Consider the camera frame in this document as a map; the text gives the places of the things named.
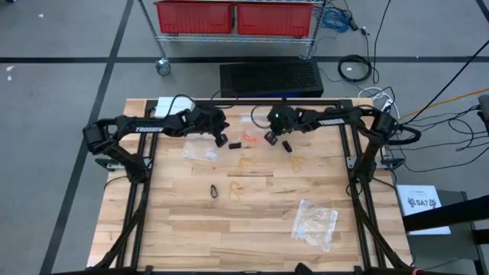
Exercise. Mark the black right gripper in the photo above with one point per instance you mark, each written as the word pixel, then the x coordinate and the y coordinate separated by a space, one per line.
pixel 284 122

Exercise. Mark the white cardboard box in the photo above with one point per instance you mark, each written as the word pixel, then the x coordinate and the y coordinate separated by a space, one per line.
pixel 162 105

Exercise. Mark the black aluminium table frame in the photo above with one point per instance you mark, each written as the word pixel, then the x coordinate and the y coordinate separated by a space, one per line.
pixel 313 102

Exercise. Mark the red plastic bin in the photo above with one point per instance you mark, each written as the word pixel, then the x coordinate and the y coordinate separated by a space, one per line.
pixel 195 17
pixel 275 19

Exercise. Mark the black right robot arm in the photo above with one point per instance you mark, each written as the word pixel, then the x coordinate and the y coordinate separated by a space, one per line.
pixel 332 121

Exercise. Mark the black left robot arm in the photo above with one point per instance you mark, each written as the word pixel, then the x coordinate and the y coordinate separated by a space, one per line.
pixel 149 128

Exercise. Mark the white power strip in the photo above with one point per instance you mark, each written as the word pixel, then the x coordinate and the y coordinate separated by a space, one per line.
pixel 386 109

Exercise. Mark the black perforated case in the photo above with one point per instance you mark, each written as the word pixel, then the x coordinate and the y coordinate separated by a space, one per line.
pixel 271 78

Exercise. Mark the white paper sign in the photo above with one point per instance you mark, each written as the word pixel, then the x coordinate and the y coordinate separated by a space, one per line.
pixel 420 202

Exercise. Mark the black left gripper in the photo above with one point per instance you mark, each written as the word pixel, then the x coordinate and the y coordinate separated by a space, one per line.
pixel 204 120

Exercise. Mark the yellow rubber band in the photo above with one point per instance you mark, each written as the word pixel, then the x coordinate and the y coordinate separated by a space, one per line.
pixel 246 163
pixel 297 163
pixel 231 187

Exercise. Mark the black beam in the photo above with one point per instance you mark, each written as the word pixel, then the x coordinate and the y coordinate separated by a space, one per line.
pixel 451 214

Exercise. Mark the grey cabinet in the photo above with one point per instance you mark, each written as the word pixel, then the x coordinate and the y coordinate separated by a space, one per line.
pixel 439 252

